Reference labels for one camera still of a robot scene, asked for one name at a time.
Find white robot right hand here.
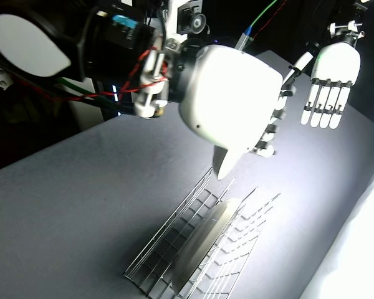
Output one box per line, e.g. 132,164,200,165
178,44,297,181

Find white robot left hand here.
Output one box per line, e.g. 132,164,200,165
282,42,362,130

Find white robot column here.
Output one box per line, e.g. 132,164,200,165
69,76,122,129

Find green cable with silver plug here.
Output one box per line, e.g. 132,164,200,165
235,0,280,52

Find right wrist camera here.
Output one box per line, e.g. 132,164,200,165
176,0,208,35

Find chrome wire plate rack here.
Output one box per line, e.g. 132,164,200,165
123,166,281,299

